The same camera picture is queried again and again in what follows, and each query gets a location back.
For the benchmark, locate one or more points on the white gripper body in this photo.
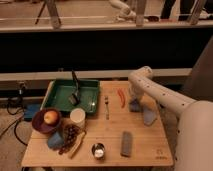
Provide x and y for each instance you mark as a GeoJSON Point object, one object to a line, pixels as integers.
{"type": "Point", "coordinates": [135, 94]}

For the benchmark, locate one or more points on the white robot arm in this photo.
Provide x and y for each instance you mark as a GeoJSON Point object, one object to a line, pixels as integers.
{"type": "Point", "coordinates": [194, 149]}

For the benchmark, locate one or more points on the red chili pepper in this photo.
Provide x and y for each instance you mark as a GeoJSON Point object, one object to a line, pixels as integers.
{"type": "Point", "coordinates": [122, 97]}

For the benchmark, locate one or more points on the light blue cloth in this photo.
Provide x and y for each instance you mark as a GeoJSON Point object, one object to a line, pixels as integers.
{"type": "Point", "coordinates": [149, 116]}

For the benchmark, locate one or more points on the metal fork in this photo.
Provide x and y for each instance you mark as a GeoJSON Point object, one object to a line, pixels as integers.
{"type": "Point", "coordinates": [107, 108]}

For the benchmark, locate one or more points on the grey rectangular block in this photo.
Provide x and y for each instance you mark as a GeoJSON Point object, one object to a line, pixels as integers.
{"type": "Point", "coordinates": [126, 144]}

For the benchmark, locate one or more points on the black dish brush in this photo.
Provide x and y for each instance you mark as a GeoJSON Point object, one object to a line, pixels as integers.
{"type": "Point", "coordinates": [75, 95]}

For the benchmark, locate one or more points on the white cup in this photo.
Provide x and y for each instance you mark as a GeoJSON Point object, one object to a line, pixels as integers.
{"type": "Point", "coordinates": [77, 116]}

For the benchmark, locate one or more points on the small metal bowl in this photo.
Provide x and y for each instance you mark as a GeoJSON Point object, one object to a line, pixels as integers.
{"type": "Point", "coordinates": [98, 151]}

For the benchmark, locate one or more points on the bunch of dark grapes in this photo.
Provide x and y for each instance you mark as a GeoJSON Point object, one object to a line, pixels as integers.
{"type": "Point", "coordinates": [70, 135]}

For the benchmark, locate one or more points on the green plastic tray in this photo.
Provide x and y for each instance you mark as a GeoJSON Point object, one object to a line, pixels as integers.
{"type": "Point", "coordinates": [65, 96]}

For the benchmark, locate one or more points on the red yellow apple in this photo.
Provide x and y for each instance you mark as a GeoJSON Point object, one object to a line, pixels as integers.
{"type": "Point", "coordinates": [50, 117]}

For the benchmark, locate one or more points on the purple bowl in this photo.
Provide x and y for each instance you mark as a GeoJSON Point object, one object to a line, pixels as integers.
{"type": "Point", "coordinates": [39, 125]}

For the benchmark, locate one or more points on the blue box on floor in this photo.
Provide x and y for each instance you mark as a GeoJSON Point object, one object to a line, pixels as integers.
{"type": "Point", "coordinates": [30, 111]}

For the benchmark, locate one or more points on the wooden handled brush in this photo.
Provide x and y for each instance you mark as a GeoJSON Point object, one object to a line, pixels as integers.
{"type": "Point", "coordinates": [77, 144]}

